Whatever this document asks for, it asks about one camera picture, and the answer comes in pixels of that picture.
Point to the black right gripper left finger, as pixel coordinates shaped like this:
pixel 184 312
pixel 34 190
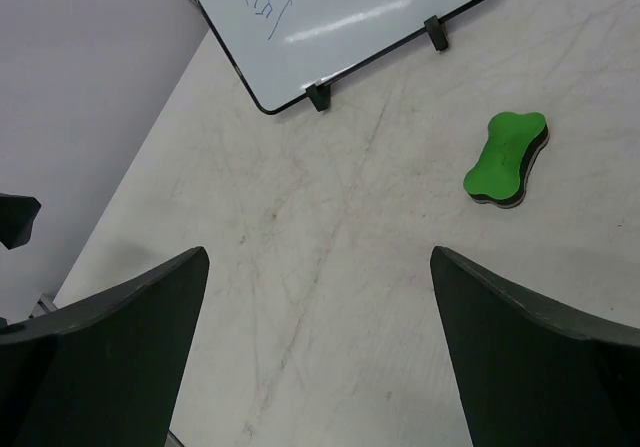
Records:
pixel 106 370

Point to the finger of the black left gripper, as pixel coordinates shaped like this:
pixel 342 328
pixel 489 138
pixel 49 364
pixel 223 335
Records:
pixel 17 216

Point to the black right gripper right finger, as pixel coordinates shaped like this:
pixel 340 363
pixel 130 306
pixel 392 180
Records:
pixel 532 371

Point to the green bone-shaped eraser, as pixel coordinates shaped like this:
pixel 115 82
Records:
pixel 500 175

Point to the white whiteboard black frame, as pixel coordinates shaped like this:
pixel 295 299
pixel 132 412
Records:
pixel 287 50

